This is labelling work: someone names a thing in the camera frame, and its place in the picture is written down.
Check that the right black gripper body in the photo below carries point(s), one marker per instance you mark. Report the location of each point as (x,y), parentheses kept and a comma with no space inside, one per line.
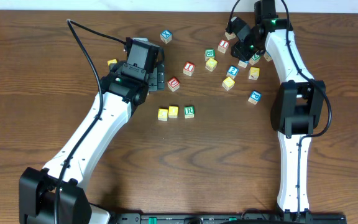
(239,50)

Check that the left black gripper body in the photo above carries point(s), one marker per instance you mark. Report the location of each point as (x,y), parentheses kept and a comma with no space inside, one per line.
(160,78)

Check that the yellow C block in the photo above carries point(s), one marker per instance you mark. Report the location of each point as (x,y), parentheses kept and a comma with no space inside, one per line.
(162,114)

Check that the yellow O block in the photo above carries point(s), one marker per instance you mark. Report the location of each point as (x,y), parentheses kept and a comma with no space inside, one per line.
(173,111)

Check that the green R block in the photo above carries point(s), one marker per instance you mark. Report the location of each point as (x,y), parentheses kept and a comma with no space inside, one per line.
(189,112)

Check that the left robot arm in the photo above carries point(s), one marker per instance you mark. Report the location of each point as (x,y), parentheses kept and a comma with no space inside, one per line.
(56,193)

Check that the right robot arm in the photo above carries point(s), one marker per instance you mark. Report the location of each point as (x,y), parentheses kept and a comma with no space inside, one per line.
(297,107)

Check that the green Z block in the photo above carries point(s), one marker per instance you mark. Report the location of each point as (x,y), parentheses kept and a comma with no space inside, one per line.
(254,59)

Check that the blue 5 block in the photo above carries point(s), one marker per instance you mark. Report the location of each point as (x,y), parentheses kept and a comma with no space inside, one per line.
(267,56)

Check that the red U block centre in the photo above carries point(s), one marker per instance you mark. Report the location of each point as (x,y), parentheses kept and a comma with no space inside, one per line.
(173,84)

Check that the blue T block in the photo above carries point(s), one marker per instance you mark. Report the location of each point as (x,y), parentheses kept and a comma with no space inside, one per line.
(243,64)

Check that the red M block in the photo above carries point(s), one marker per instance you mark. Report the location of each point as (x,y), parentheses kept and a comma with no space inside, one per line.
(230,36)

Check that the red I block upper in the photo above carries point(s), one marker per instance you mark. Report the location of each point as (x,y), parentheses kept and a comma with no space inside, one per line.
(223,46)

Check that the red i block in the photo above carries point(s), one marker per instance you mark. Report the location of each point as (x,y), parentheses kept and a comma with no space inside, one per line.
(223,46)
(188,69)

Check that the red I block centre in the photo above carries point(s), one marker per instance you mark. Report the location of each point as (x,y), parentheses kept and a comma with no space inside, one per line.
(188,69)

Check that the yellow block far left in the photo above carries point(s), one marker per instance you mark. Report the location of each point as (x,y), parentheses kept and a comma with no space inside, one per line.
(112,62)

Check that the blue 2 block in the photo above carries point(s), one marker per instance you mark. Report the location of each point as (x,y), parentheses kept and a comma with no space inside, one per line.
(232,72)

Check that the blue X block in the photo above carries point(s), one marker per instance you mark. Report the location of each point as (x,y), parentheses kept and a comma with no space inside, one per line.
(166,36)

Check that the green B block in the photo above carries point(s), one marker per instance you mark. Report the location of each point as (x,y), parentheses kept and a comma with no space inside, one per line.
(209,53)

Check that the yellow S block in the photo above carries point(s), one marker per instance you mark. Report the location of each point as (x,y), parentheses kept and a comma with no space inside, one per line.
(228,83)

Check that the yellow block centre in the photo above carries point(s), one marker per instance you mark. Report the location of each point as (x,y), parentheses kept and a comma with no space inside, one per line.
(211,64)

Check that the blue P block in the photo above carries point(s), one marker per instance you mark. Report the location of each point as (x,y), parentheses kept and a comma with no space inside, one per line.
(255,97)

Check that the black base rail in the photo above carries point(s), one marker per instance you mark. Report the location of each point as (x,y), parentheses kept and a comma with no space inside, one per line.
(248,217)

